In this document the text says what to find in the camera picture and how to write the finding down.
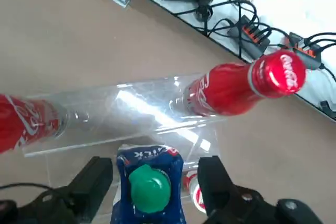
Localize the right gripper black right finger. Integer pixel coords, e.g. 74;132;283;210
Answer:
197;155;322;224

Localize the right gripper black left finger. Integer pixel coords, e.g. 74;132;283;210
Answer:
0;156;113;224

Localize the blue white milk carton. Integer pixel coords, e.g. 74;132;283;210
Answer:
110;144;187;224

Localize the clear acrylic stepped display stand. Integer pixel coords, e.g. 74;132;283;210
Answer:
22;73;228;206

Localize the small red jar white lid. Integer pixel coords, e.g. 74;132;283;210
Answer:
183;170;208;212

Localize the red cola bottle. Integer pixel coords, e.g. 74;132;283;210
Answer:
181;50;307;118
0;94;68;154

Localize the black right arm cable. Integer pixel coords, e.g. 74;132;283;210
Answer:
0;183;54;193

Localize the orange black cable hub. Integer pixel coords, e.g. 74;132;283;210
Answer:
227;15;271;55
288;31;325;61

